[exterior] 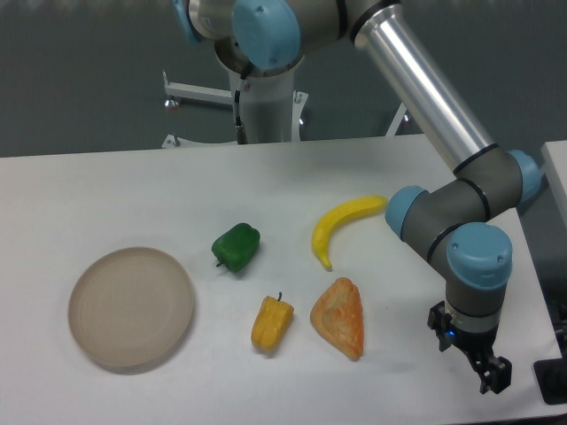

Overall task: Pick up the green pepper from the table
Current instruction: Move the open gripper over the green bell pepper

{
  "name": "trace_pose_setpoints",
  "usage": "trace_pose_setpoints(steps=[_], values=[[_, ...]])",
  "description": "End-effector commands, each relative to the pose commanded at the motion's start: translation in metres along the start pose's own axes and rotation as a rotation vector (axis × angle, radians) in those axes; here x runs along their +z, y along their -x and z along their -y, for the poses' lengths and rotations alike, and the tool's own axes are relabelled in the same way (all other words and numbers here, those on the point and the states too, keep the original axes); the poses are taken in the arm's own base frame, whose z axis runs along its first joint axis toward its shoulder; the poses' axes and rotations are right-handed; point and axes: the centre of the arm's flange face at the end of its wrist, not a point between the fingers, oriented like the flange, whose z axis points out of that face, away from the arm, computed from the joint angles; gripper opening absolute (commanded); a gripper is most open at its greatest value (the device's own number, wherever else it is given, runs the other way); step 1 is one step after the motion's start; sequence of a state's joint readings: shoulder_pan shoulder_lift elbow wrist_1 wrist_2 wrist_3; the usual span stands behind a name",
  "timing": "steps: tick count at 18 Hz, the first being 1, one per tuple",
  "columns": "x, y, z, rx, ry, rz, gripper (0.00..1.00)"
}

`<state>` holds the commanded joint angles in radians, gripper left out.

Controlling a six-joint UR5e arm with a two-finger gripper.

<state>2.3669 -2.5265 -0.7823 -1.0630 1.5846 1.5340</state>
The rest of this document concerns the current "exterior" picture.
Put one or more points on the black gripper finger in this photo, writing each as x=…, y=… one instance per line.
x=494, y=372
x=437, y=321

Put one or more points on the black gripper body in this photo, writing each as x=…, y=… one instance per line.
x=471, y=333

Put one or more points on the green bell pepper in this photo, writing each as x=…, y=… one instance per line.
x=236, y=248

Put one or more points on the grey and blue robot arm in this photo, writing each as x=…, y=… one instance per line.
x=261, y=43

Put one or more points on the yellow bell pepper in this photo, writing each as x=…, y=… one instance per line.
x=271, y=323

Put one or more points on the black device at table edge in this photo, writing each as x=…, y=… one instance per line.
x=551, y=378

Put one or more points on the orange triangular pastry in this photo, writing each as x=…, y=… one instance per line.
x=337, y=316

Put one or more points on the yellow banana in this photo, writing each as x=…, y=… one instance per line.
x=337, y=217

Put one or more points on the white side table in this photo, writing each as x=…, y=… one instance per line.
x=553, y=172

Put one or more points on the beige round plate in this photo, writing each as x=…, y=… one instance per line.
x=131, y=310

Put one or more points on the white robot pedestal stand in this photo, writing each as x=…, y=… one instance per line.
x=331, y=93

